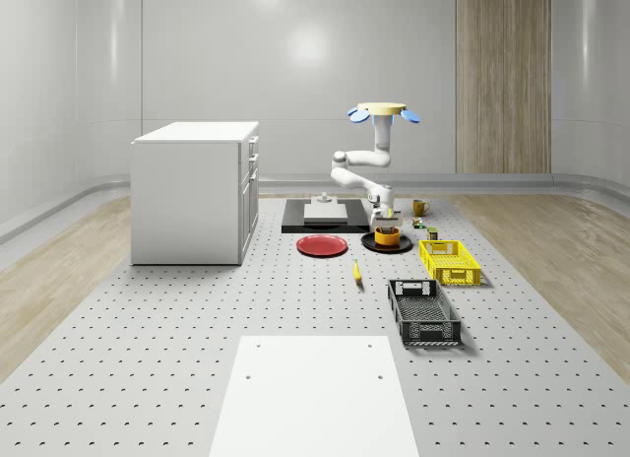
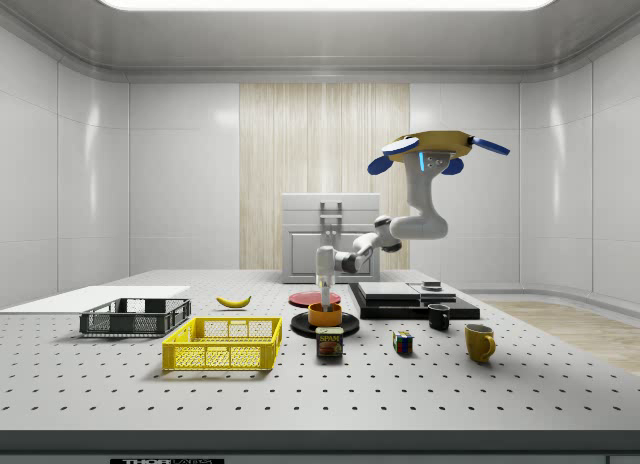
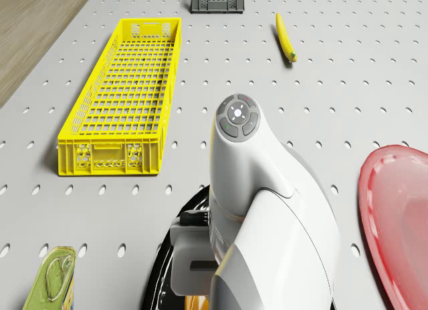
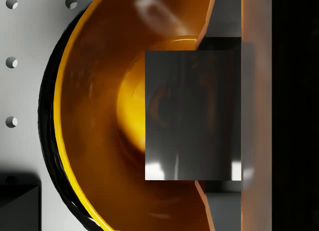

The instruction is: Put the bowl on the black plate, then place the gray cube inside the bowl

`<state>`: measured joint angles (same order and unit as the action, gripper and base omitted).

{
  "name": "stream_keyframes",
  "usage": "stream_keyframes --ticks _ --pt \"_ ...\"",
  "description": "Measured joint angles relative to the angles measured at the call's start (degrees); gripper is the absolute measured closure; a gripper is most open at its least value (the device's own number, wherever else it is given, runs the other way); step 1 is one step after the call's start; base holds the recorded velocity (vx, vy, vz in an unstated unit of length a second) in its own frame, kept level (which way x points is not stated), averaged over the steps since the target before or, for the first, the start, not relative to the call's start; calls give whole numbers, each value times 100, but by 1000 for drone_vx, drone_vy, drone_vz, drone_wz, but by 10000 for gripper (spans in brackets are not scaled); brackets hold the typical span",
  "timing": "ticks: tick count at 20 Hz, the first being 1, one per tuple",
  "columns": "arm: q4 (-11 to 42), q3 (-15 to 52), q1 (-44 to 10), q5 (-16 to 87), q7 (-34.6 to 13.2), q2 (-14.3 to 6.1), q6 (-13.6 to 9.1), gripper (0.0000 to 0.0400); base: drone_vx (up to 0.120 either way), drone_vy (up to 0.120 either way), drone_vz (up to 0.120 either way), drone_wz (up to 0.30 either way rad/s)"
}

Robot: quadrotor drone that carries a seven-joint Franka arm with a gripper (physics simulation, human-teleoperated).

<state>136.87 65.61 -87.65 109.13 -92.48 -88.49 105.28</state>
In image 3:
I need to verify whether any banana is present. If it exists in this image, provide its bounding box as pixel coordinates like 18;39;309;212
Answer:
275;12;298;63

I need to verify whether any yellow basket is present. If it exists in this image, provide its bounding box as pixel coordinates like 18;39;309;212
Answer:
57;17;183;176

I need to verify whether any orange mug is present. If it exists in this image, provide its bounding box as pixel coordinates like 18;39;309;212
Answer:
183;294;211;310

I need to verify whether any red plate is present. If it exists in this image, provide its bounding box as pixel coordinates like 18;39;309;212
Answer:
357;144;428;310

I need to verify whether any flat-sided can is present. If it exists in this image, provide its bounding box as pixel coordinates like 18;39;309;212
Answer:
21;245;77;310

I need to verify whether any dark grey basket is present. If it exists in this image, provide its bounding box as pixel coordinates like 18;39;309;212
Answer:
190;0;245;14

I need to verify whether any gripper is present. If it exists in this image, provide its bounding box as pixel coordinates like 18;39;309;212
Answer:
169;208;220;297

